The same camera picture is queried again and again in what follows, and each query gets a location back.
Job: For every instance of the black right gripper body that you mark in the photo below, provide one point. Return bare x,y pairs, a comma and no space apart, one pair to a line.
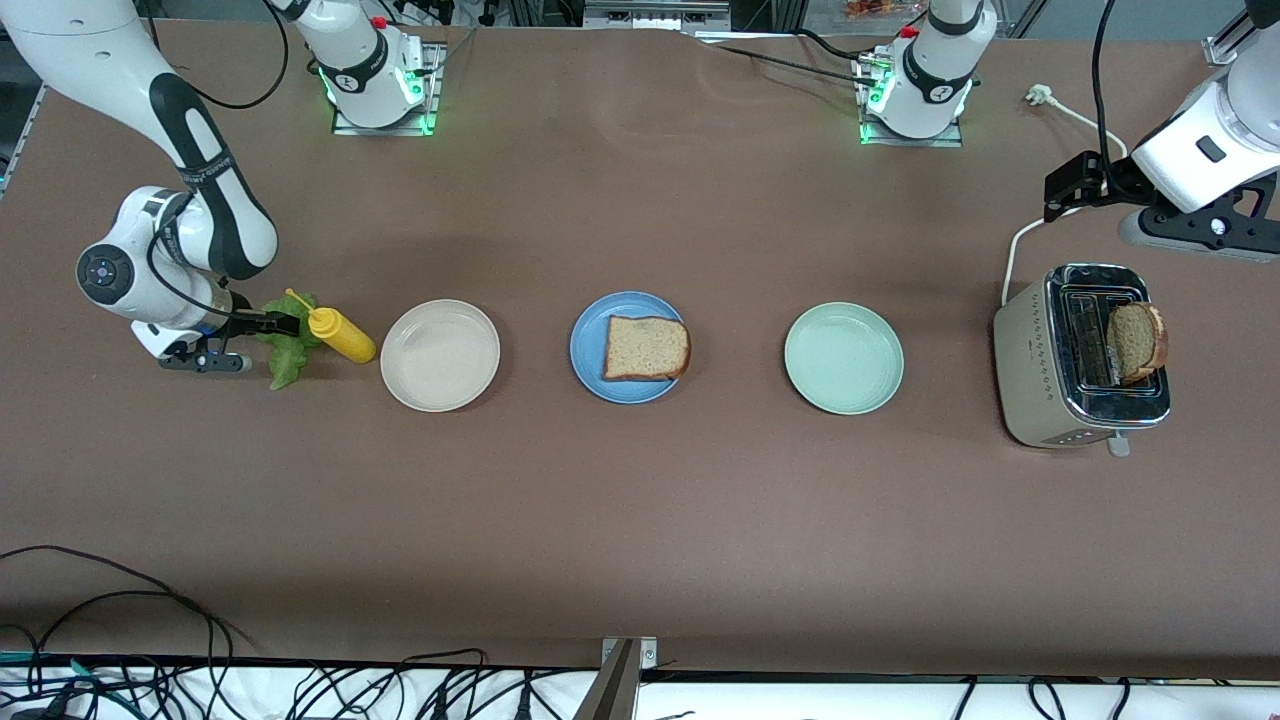
243,322

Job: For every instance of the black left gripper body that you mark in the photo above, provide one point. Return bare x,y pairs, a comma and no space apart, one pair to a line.
1112,181

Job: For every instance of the green lettuce leaf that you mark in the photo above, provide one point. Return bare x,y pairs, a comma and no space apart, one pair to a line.
288,360

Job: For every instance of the yellow mustard squeeze bottle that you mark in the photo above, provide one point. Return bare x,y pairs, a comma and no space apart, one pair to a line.
345,338

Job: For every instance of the brown toast bread slice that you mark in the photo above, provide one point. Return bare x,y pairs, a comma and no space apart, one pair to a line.
645,348
1135,340

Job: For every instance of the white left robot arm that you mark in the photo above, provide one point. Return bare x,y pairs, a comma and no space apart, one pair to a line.
925,90

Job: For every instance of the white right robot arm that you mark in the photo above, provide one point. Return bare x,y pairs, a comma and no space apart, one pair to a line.
60,50

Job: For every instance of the off-white plate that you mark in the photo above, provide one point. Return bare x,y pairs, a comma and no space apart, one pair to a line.
440,355

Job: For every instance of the mint green plate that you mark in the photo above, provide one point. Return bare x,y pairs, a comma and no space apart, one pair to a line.
844,358

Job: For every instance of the blue plate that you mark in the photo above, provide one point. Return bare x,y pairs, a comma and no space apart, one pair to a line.
590,345

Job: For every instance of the beige chrome two-slot toaster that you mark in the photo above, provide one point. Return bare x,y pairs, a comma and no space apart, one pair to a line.
1030,370

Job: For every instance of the orange patterned packet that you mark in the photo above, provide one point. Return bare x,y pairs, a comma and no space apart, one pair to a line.
870,8

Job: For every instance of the grey metal box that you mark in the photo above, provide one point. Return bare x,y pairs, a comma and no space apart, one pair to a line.
655,12

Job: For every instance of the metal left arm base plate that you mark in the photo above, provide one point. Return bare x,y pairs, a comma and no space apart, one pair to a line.
900,142

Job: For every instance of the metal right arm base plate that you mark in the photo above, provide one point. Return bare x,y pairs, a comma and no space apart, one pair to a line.
436,90

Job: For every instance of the aluminium frame post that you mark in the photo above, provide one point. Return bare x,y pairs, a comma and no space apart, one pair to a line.
620,680

